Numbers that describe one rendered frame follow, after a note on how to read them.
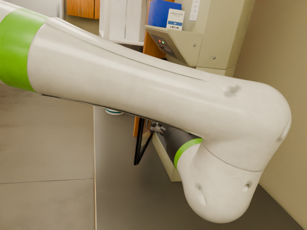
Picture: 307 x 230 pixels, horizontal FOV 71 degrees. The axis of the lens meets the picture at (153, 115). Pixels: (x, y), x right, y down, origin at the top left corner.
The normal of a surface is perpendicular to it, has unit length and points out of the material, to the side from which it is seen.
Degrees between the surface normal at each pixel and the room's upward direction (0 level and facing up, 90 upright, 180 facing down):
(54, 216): 0
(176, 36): 90
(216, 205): 80
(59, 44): 53
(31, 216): 0
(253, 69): 90
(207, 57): 90
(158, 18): 90
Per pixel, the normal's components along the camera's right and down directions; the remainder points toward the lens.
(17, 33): 0.11, -0.16
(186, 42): 0.25, 0.41
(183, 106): -0.15, 0.28
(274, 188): -0.96, -0.03
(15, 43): 0.04, 0.07
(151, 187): 0.14, -0.91
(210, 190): -0.53, 0.06
